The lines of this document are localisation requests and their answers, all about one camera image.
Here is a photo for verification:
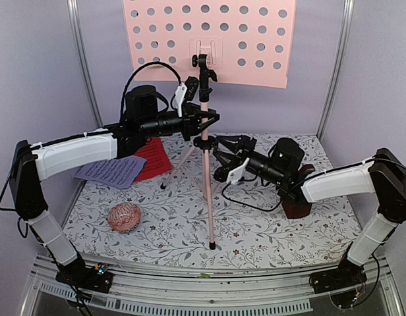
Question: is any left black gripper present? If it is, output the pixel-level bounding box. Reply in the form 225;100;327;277
141;104;221;142

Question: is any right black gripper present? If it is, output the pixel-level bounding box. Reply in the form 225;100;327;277
214;135;286;187

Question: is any red sheet music paper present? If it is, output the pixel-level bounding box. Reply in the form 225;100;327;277
134;137;171;182

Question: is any pink music stand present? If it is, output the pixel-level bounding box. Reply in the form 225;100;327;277
121;0;297;250

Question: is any purple sheet music paper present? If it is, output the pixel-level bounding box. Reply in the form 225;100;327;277
74;155;147;190

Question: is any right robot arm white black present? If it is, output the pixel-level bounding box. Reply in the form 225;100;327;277
214;135;406;287

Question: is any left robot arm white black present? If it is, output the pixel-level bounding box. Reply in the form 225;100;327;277
0;84;219;286

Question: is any floral patterned table mat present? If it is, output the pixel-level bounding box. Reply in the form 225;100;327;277
63;135;361;269

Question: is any brown wooden metronome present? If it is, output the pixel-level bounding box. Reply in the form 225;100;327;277
281;164;315;219

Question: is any red patterned ceramic bowl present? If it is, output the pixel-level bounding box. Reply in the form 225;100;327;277
107;202;141;232

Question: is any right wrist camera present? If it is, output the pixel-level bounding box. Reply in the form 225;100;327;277
214;158;250;185

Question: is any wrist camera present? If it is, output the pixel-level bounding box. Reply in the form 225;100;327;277
214;158;250;185
171;76;199;117

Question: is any right black camera cable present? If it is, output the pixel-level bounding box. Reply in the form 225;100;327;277
221;177;286;212

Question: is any black camera cable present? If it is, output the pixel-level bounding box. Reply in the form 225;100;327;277
119;61;184;129
221;177;286;212

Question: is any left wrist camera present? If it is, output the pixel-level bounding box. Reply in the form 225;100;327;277
171;76;199;117

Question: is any left black camera cable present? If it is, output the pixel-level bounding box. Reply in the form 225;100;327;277
119;61;184;129

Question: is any aluminium front rail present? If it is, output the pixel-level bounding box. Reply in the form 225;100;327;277
20;255;405;316

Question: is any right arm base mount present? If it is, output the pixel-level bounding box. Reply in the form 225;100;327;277
308;255;367;294

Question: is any left aluminium frame post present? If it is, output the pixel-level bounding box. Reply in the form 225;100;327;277
67;0;103;128

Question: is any aluminium frame post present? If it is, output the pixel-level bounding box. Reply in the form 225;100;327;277
67;0;103;128
316;0;355;141

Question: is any right aluminium frame post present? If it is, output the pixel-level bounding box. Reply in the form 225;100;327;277
316;0;355;141

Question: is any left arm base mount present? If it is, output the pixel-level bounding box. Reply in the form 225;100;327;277
55;263;114;294

